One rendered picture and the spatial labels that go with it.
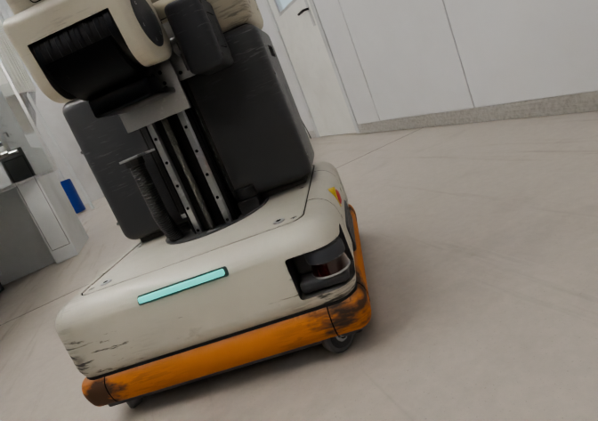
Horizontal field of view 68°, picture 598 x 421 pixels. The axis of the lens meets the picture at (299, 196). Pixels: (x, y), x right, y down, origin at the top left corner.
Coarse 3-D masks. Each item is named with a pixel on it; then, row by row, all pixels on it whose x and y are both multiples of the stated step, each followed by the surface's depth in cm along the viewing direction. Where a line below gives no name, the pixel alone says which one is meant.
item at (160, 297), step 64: (320, 192) 101; (128, 256) 112; (192, 256) 89; (256, 256) 82; (320, 256) 80; (64, 320) 89; (128, 320) 86; (192, 320) 85; (256, 320) 85; (320, 320) 83; (128, 384) 90
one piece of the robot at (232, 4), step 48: (240, 0) 101; (240, 48) 103; (192, 96) 107; (240, 96) 106; (288, 96) 119; (96, 144) 112; (144, 144) 111; (192, 144) 104; (240, 144) 109; (288, 144) 108; (144, 192) 107; (192, 192) 109; (240, 192) 110; (144, 240) 121
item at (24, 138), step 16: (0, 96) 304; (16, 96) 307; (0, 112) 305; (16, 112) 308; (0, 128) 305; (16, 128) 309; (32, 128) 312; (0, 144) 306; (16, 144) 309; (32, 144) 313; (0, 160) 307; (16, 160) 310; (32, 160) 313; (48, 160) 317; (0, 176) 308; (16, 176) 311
